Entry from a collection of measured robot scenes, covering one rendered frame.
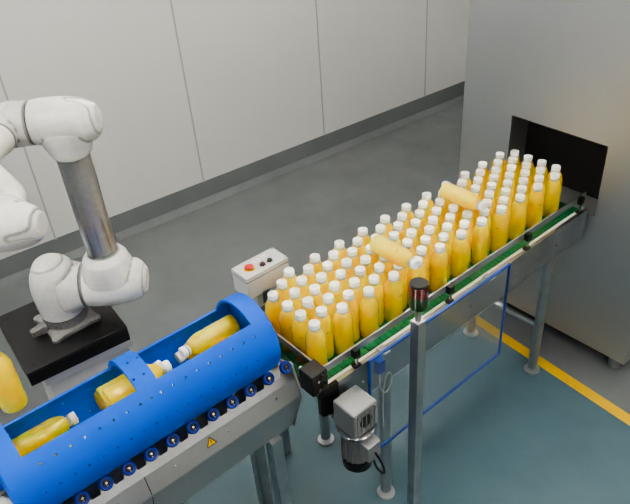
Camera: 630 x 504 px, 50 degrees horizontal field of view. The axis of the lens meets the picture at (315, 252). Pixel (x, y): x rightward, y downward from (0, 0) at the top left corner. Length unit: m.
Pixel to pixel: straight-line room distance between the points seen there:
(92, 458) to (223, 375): 0.44
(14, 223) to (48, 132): 0.53
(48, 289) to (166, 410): 0.63
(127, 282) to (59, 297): 0.23
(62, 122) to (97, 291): 0.62
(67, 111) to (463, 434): 2.31
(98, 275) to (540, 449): 2.14
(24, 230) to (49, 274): 0.80
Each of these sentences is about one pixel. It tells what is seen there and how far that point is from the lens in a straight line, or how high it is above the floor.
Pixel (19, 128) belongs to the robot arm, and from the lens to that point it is 2.13.
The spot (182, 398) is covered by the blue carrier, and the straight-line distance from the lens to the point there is 2.10.
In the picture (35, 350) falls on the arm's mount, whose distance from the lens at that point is 2.55.
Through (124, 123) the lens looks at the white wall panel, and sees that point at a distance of 4.83.
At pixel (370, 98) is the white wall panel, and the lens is 5.99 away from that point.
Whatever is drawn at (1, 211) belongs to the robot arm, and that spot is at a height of 1.87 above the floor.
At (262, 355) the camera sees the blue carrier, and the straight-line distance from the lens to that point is 2.20.
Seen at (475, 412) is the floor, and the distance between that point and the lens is 3.53.
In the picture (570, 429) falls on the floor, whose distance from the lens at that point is 3.55.
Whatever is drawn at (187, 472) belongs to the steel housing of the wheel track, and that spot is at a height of 0.84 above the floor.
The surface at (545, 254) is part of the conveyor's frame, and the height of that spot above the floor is 0.80.
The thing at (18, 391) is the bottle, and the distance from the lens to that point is 2.01.
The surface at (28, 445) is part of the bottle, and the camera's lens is 2.20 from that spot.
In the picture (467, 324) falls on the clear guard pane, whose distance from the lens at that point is 2.80.
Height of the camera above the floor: 2.62
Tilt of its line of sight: 35 degrees down
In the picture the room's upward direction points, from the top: 5 degrees counter-clockwise
